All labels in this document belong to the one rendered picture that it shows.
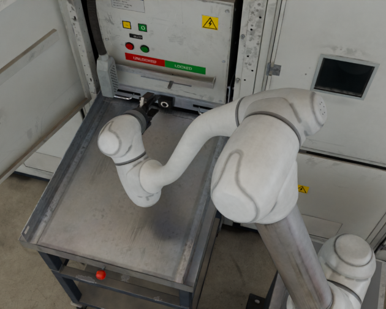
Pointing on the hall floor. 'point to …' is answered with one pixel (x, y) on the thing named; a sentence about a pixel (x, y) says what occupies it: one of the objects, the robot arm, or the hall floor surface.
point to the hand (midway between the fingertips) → (153, 105)
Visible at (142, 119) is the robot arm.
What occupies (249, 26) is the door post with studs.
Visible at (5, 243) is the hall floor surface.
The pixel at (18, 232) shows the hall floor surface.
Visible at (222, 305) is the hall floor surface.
